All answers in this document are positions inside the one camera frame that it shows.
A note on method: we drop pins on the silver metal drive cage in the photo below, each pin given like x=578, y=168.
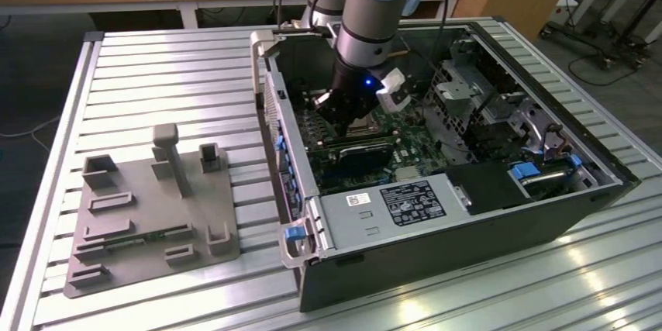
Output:
x=457, y=90

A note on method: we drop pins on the green motherboard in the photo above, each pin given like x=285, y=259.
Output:
x=408, y=145

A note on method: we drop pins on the silver chipset heatsink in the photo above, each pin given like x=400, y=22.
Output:
x=408, y=172

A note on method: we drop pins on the black plastic shroud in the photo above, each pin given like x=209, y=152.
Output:
x=485, y=187

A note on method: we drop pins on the black graphics card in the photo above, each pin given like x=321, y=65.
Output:
x=361, y=160

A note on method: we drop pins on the grey parts rack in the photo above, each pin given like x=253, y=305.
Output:
x=149, y=207

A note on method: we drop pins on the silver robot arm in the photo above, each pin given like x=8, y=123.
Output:
x=372, y=17

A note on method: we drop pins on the blue case latch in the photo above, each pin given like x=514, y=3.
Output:
x=293, y=235

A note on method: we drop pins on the white metal frame cart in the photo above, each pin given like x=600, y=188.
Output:
x=583, y=1

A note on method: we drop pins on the small blue latch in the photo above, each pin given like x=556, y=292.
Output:
x=575, y=161

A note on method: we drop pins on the blue drive latch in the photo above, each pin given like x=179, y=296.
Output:
x=523, y=172

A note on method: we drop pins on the CPU socket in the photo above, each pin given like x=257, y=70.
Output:
x=361, y=136

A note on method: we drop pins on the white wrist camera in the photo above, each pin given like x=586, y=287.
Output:
x=395, y=92

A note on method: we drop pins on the silver CPU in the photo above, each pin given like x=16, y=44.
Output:
x=363, y=128

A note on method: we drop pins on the black PC case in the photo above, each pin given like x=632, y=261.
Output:
x=439, y=269

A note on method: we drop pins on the green RAM stick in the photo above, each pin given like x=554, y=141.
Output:
x=372, y=139
x=136, y=240

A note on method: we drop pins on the silver power supply unit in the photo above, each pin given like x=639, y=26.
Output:
x=340, y=226

